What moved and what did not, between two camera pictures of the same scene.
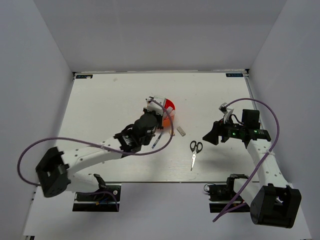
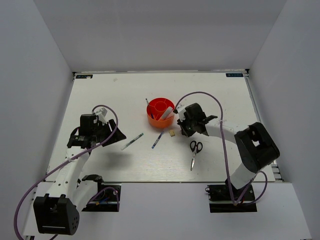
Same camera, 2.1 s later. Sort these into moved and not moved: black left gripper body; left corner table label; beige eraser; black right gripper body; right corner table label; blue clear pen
Moved: black left gripper body; black right gripper body
Not moved: right corner table label; beige eraser; blue clear pen; left corner table label
